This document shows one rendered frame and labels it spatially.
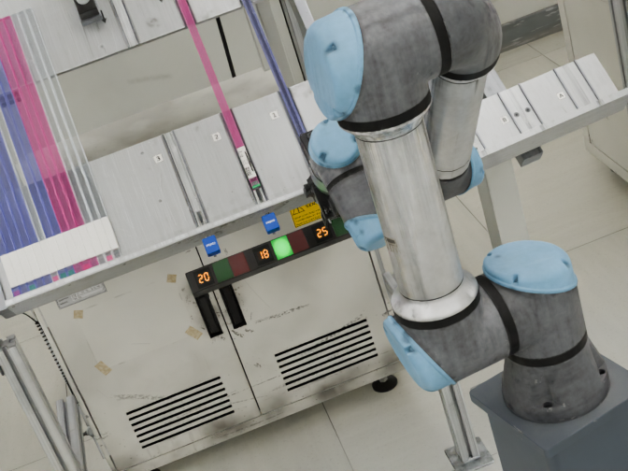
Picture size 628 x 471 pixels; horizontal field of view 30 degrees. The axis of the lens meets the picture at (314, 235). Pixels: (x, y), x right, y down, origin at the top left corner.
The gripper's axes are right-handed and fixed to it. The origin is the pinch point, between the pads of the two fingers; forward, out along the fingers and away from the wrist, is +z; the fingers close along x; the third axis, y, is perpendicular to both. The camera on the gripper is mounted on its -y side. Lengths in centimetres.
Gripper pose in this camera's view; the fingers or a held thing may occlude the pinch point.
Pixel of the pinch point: (329, 196)
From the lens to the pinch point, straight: 202.8
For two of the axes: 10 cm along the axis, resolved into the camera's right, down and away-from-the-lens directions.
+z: 0.1, 2.6, 9.7
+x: 9.3, -3.6, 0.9
